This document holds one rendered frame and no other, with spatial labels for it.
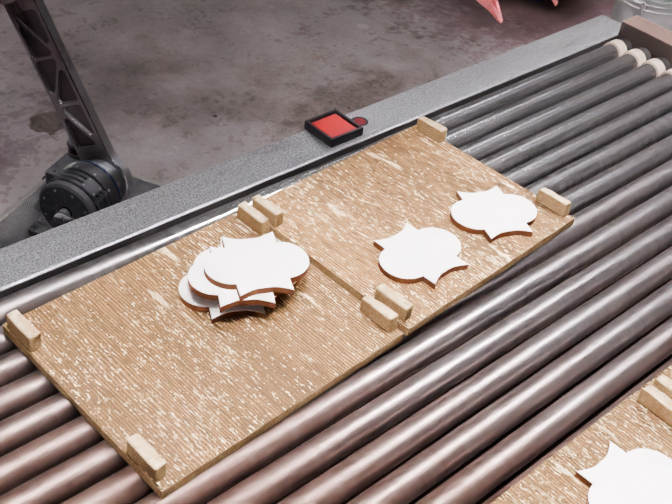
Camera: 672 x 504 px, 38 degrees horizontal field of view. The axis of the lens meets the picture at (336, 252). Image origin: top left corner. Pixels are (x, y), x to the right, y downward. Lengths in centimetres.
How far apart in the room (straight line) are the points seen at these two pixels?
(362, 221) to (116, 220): 38
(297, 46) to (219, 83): 44
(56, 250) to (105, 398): 33
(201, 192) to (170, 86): 210
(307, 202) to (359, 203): 8
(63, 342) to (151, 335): 11
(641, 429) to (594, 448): 8
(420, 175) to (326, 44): 242
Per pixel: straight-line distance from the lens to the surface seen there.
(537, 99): 198
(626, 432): 132
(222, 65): 383
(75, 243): 151
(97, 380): 127
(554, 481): 123
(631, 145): 192
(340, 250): 147
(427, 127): 175
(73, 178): 250
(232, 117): 352
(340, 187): 160
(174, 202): 158
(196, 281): 133
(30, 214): 269
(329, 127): 176
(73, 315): 136
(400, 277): 142
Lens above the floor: 187
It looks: 39 degrees down
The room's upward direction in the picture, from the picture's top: 7 degrees clockwise
